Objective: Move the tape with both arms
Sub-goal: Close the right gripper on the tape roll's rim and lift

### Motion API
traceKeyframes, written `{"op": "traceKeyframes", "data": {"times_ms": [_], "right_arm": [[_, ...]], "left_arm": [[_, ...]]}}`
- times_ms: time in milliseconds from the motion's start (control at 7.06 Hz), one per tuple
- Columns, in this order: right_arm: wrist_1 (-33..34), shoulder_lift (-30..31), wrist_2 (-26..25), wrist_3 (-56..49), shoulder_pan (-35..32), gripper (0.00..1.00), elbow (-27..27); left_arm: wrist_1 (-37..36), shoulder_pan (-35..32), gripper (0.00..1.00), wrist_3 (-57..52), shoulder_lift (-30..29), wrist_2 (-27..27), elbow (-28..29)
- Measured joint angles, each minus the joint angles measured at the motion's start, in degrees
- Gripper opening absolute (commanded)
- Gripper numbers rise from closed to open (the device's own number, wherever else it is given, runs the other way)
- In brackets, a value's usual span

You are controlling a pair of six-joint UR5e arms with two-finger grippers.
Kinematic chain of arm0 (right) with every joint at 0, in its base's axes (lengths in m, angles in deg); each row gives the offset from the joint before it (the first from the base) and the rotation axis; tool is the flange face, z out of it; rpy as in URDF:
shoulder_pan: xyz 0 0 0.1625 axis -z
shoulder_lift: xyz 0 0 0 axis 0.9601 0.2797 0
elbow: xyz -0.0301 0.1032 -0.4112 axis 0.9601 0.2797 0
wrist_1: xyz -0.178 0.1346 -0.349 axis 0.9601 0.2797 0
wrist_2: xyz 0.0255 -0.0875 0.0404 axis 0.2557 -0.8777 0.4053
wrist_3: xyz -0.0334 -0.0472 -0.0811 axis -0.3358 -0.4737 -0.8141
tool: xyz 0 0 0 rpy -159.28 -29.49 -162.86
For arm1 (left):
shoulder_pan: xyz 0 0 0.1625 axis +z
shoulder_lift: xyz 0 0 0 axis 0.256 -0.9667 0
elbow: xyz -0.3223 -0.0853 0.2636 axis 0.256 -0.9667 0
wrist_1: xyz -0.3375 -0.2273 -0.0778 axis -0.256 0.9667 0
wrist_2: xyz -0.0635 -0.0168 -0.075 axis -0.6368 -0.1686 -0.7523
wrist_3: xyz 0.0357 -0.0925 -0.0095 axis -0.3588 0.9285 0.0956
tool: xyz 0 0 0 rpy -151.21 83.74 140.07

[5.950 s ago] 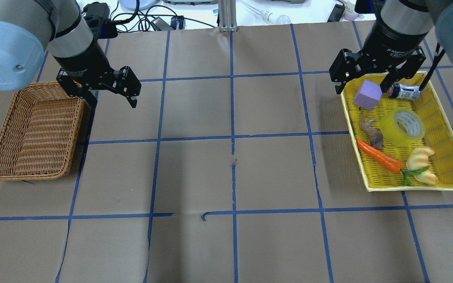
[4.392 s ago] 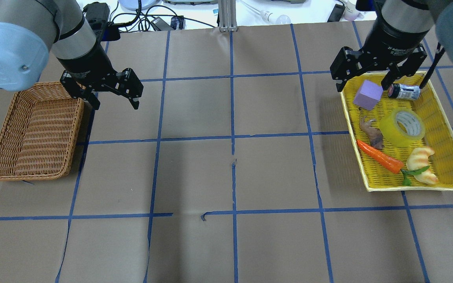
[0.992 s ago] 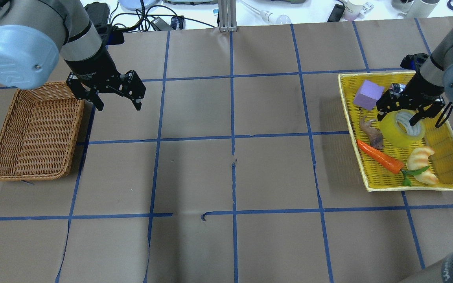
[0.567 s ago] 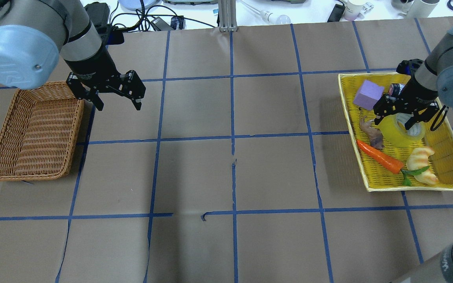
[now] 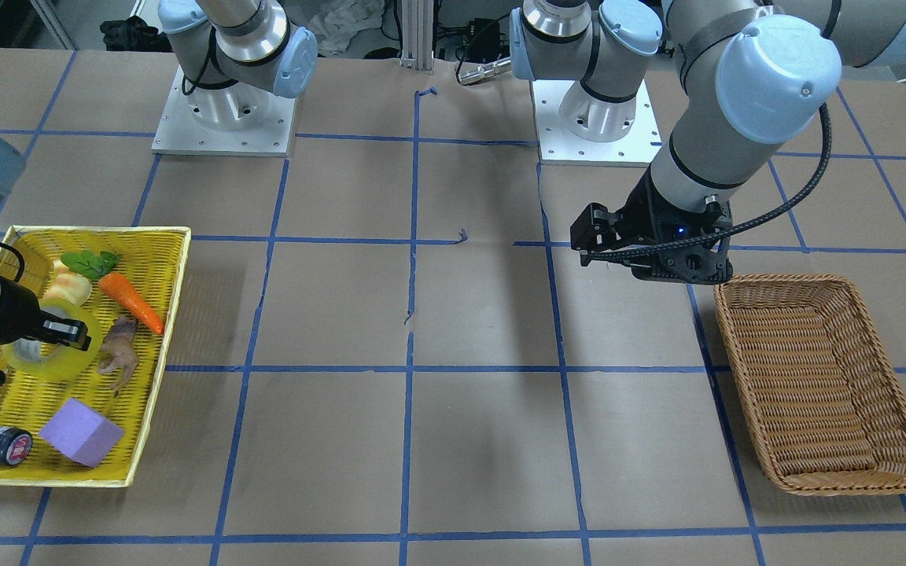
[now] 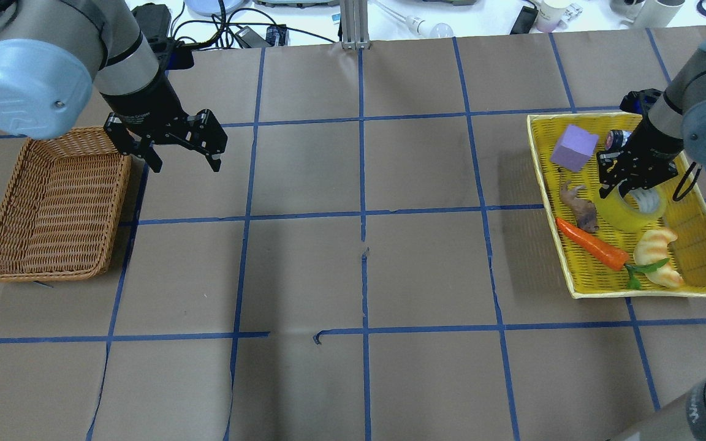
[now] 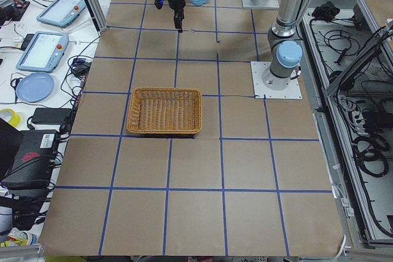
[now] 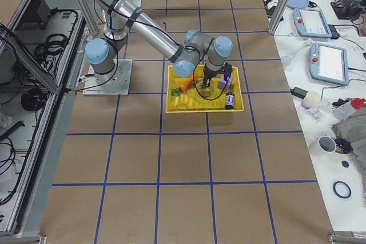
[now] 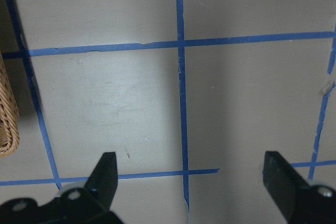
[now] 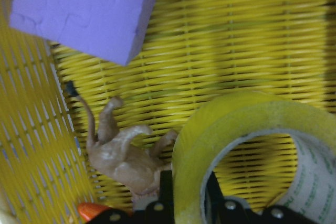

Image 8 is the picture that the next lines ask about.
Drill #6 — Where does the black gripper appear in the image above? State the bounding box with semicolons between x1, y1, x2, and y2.
202;65;222;87

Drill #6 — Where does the yellow clear tape roll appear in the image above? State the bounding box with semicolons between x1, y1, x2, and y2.
196;81;220;101

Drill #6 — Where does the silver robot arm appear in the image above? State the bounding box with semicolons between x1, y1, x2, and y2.
96;0;233;87

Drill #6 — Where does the purple foam cube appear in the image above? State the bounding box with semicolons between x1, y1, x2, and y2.
217;75;234;90

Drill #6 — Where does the yellow woven basket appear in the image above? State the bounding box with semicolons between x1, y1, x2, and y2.
165;65;244;113

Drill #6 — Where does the small dark labelled bottle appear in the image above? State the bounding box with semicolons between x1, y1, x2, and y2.
224;92;235;110

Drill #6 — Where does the toy bread loaf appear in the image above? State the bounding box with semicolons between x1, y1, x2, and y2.
172;94;196;110

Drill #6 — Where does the orange toy carrot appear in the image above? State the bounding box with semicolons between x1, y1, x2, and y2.
171;73;198;97

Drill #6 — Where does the light bulb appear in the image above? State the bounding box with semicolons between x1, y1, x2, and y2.
281;48;301;67

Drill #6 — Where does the white lidded jar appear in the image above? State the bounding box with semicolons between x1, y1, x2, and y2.
301;91;321;109

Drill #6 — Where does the upper teach pendant tablet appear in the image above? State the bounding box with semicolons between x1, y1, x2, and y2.
292;8;332;38

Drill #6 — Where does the teach pendant tablet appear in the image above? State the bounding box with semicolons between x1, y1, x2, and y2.
292;8;332;38
308;43;349;86

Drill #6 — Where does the blue plastic plate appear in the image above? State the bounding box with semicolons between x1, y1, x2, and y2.
287;0;309;9

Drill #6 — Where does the lower teach pendant tablet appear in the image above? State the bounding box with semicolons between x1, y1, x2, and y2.
308;43;349;86

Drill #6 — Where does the white mug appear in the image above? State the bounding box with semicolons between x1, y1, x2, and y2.
309;135;336;157

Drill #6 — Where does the black bowl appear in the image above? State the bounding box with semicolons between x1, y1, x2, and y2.
335;138;353;154

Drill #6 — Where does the grey cloth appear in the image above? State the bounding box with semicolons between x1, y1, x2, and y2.
332;108;365;173

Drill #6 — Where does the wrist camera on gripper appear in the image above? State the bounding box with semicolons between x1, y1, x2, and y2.
222;62;232;82

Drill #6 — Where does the blue tape ring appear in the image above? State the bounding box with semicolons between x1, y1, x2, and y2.
332;181;352;199

